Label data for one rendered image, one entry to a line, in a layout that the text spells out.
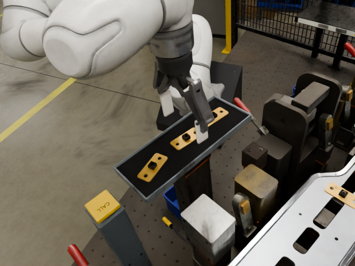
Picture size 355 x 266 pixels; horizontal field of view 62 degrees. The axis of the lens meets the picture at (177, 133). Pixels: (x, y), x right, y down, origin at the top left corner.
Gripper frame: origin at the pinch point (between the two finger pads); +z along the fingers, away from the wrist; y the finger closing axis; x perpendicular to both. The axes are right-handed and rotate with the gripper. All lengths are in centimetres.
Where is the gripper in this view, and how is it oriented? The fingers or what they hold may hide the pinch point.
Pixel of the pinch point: (184, 123)
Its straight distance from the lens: 73.1
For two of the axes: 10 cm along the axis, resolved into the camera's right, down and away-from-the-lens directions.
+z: 1.3, 7.1, 7.0
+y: 6.0, 5.0, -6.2
